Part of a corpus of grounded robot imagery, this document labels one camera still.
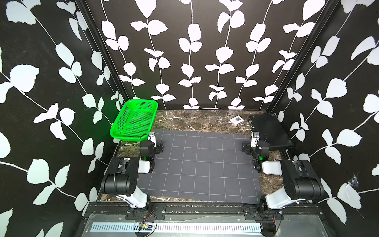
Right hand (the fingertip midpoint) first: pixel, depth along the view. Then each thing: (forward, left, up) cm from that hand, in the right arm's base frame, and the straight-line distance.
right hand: (250, 138), depth 95 cm
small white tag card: (+20, +4, -6) cm, 21 cm away
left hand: (-1, +64, +1) cm, 64 cm away
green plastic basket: (+21, +85, -6) cm, 88 cm away
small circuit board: (-48, +62, -7) cm, 78 cm away
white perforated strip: (-48, +32, -7) cm, 58 cm away
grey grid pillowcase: (-17, +31, -8) cm, 36 cm away
